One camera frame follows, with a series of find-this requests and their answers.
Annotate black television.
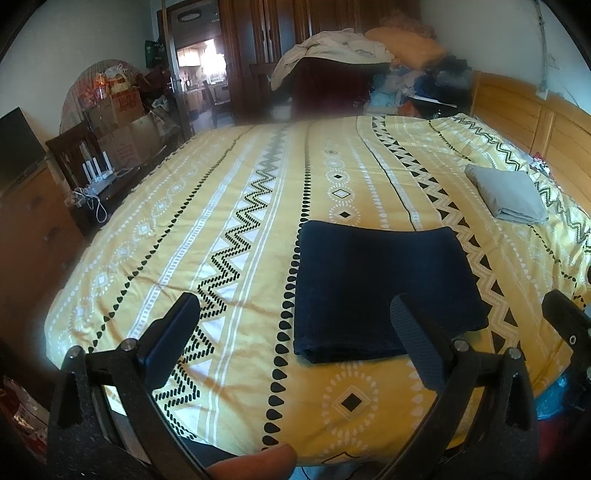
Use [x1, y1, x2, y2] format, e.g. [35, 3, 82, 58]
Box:
[0, 107, 47, 192]

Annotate wooden headboard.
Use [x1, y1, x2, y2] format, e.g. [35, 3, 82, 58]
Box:
[471, 69, 591, 195]

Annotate open door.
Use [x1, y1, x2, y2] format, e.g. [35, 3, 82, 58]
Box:
[161, 0, 223, 136]

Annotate red plastic bag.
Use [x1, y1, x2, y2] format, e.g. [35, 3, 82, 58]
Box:
[0, 374, 50, 463]

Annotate person's left hand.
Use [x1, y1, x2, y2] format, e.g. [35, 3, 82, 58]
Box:
[206, 444, 297, 480]

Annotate wooden chair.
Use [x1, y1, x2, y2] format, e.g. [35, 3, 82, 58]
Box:
[202, 80, 232, 128]

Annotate dark red armchair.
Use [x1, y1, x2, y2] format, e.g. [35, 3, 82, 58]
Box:
[291, 58, 370, 121]

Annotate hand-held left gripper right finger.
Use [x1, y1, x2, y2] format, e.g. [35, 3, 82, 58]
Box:
[390, 294, 539, 480]

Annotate blue plastic bag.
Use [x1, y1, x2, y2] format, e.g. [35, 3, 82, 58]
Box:
[534, 373, 576, 419]

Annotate dark blue pants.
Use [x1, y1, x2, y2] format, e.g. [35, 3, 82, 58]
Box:
[293, 220, 490, 364]

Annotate pile of dark blue clothes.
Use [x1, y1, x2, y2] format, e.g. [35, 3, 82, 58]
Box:
[369, 55, 474, 118]

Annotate white power strip with cables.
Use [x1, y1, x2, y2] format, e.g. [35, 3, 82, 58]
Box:
[65, 184, 110, 225]

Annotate cardboard box with red print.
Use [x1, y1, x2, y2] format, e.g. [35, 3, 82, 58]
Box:
[88, 88, 145, 133]

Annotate white wifi router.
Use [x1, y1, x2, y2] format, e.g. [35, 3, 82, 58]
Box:
[81, 154, 116, 186]

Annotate yellow patterned bedspread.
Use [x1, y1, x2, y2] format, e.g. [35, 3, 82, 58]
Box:
[44, 114, 591, 464]

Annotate peach pillow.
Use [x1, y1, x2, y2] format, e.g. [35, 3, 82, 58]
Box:
[365, 26, 446, 70]

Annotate wooden dresser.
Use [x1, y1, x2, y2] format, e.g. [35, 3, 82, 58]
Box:
[0, 164, 86, 333]

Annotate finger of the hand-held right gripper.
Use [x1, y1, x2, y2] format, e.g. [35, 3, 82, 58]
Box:
[541, 290, 591, 370]

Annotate wall cable conduit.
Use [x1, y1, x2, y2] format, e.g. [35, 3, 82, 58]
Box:
[534, 0, 551, 101]

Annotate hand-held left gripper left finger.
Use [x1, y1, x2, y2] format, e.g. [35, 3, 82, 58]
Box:
[48, 292, 218, 480]

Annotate dark wooden wardrobe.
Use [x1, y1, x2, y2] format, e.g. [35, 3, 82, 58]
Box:
[219, 0, 421, 125]

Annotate dark wooden side table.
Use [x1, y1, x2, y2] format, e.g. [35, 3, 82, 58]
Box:
[69, 138, 195, 237]

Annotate grey folded cloth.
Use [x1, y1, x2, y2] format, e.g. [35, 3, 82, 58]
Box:
[464, 164, 549, 225]

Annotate round board against wall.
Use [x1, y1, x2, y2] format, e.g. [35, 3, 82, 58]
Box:
[59, 58, 149, 136]

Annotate large plain cardboard box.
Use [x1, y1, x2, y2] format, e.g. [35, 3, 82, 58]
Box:
[98, 113, 161, 170]

